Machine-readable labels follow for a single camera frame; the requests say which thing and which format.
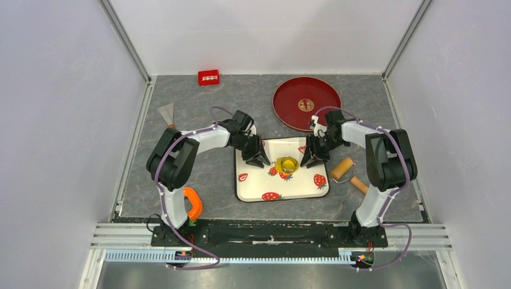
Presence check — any white strawberry tray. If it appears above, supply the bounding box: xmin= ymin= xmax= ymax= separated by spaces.
xmin=235 ymin=137 xmax=330 ymax=203

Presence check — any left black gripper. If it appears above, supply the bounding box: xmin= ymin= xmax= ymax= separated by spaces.
xmin=231 ymin=133 xmax=269 ymax=169

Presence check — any orange handled metal scraper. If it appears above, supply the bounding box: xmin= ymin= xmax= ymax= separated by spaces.
xmin=157 ymin=103 xmax=175 ymax=128

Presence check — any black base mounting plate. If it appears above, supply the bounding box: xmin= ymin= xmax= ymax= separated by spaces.
xmin=150 ymin=219 xmax=388 ymax=258

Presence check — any yellow dough scrap strip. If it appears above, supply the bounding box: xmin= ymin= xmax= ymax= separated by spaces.
xmin=275 ymin=157 xmax=301 ymax=176

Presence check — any orange horseshoe magnet toy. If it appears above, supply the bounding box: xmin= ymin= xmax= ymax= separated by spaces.
xmin=183 ymin=187 xmax=203 ymax=225

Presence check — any metal ring cutter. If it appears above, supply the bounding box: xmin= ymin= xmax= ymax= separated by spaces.
xmin=278 ymin=157 xmax=300 ymax=175

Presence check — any wooden dough roller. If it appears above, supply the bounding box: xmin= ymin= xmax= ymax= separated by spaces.
xmin=330 ymin=158 xmax=369 ymax=196

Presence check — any red toy brick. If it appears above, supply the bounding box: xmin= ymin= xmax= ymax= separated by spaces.
xmin=197 ymin=69 xmax=221 ymax=86

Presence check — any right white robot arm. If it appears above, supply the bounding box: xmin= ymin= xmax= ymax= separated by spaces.
xmin=300 ymin=107 xmax=418 ymax=246

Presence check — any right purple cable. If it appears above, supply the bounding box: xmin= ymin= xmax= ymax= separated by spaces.
xmin=313 ymin=106 xmax=413 ymax=273

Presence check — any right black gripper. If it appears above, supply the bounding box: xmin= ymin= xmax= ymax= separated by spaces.
xmin=301 ymin=134 xmax=348 ymax=169

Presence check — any yellow dough piece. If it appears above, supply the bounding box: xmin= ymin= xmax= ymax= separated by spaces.
xmin=280 ymin=158 xmax=296 ymax=173

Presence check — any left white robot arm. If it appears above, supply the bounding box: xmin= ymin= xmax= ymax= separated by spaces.
xmin=146 ymin=110 xmax=271 ymax=246

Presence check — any aluminium frame rail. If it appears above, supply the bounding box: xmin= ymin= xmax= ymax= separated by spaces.
xmin=91 ymin=220 xmax=453 ymax=265

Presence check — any red round plate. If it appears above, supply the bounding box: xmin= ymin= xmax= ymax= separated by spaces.
xmin=272 ymin=76 xmax=342 ymax=132

